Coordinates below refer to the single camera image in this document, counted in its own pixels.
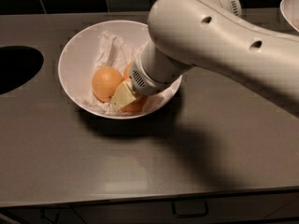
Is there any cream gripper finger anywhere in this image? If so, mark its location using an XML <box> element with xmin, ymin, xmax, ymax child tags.
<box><xmin>110</xmin><ymin>78</ymin><xmax>142</xmax><ymax>111</ymax></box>

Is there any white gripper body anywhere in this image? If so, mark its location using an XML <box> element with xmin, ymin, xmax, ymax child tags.
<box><xmin>129</xmin><ymin>41</ymin><xmax>192</xmax><ymax>96</ymax></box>

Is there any orange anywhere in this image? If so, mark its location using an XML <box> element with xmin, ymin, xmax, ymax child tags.
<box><xmin>123</xmin><ymin>62</ymin><xmax>133</xmax><ymax>80</ymax></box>
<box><xmin>121</xmin><ymin>96</ymin><xmax>148</xmax><ymax>113</ymax></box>
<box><xmin>92</xmin><ymin>66</ymin><xmax>123</xmax><ymax>103</ymax></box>

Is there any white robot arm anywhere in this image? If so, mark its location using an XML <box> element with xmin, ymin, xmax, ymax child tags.
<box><xmin>111</xmin><ymin>0</ymin><xmax>299</xmax><ymax>115</ymax></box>

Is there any white ceramic bowl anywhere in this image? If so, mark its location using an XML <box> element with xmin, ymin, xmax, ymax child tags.
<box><xmin>58</xmin><ymin>21</ymin><xmax>181</xmax><ymax>119</ymax></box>

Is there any white crumpled paper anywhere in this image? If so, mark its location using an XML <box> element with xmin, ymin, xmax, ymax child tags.
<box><xmin>84</xmin><ymin>32</ymin><xmax>175</xmax><ymax>118</ymax></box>

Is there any black drawer handle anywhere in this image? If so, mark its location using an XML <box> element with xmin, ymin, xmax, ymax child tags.
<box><xmin>39</xmin><ymin>208</ymin><xmax>60</xmax><ymax>224</ymax></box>
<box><xmin>171</xmin><ymin>200</ymin><xmax>209</xmax><ymax>218</ymax></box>

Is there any left black drawer handle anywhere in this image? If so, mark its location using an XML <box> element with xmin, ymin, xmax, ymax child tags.
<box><xmin>39</xmin><ymin>208</ymin><xmax>60</xmax><ymax>224</ymax></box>

